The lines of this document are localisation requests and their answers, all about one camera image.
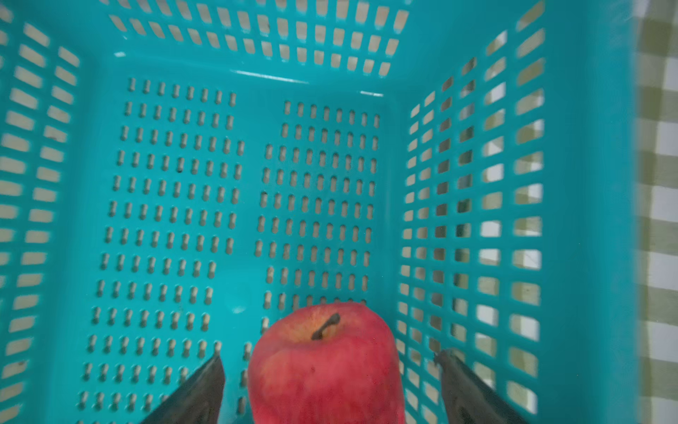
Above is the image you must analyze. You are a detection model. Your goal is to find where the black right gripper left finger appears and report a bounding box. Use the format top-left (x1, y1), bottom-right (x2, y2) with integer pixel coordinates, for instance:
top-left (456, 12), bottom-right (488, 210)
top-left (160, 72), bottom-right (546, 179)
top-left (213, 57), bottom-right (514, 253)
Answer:
top-left (141, 353), bottom-right (225, 424)

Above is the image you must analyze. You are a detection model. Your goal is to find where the red apple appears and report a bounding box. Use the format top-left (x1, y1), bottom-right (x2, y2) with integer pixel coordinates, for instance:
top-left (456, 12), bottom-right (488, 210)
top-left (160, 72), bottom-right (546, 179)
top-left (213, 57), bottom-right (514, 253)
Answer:
top-left (247, 302), bottom-right (405, 423)

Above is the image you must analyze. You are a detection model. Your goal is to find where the teal plastic perforated basket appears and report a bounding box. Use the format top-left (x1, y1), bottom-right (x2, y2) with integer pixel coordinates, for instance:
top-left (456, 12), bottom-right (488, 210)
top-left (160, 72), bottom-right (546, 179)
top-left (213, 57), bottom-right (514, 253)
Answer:
top-left (1, 1), bottom-right (640, 423)

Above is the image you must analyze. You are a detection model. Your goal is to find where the green white checkered cloth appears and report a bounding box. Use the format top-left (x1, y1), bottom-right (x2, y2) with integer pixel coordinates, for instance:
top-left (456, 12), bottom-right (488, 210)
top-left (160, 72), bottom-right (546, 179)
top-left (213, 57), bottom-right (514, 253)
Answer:
top-left (634, 1), bottom-right (677, 423)

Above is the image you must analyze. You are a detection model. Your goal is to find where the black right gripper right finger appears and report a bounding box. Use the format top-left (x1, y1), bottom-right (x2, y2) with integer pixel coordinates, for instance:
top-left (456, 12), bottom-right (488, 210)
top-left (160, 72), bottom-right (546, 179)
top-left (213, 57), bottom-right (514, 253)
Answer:
top-left (434, 350), bottom-right (528, 424)

